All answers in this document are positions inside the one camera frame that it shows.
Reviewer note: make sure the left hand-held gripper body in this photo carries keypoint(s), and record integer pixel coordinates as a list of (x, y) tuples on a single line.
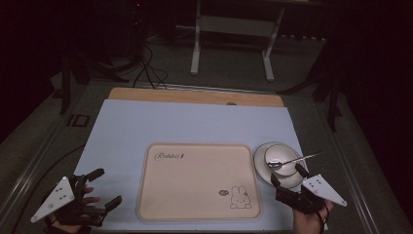
[(53, 200)]

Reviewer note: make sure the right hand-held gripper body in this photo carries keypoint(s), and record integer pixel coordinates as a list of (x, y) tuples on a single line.
[(319, 190)]

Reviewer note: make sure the metal spoon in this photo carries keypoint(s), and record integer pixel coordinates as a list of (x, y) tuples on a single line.
[(297, 159)]

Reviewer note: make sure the white plate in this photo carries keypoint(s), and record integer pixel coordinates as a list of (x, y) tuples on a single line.
[(259, 162)]

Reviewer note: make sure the white bowl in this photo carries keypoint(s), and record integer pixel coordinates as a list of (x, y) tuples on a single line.
[(281, 152)]

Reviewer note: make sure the beige tray with rabbit print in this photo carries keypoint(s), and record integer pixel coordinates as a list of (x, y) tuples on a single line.
[(198, 185)]

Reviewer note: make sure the person's left hand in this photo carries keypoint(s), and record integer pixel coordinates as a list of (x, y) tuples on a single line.
[(90, 199)]

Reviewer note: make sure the person's right hand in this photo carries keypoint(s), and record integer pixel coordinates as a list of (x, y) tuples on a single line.
[(307, 222)]

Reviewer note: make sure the light blue table mat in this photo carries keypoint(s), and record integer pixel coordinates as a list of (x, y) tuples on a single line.
[(130, 130)]

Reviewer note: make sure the black metal stand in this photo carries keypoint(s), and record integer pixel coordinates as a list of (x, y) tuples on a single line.
[(332, 97), (66, 84)]

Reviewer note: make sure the wooden table board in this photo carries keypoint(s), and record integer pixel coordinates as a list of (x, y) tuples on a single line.
[(181, 96)]

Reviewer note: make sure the white metal stand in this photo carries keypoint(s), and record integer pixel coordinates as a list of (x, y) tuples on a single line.
[(233, 26)]

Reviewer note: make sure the metal floor rail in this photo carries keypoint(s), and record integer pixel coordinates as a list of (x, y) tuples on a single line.
[(352, 175), (26, 182)]

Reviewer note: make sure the black rectangular floor frame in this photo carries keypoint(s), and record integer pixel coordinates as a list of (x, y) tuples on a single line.
[(78, 120)]

